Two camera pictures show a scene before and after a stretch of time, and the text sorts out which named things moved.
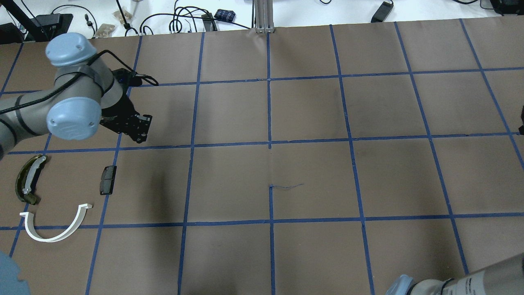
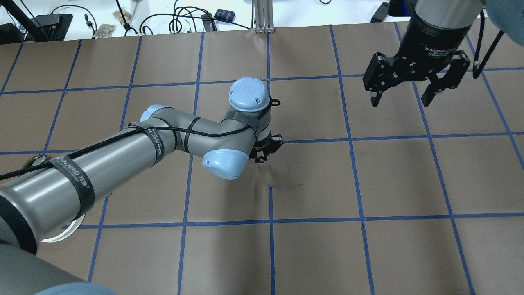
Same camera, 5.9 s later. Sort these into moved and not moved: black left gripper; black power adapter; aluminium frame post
Moved: black left gripper
Not moved: black power adapter; aluminium frame post
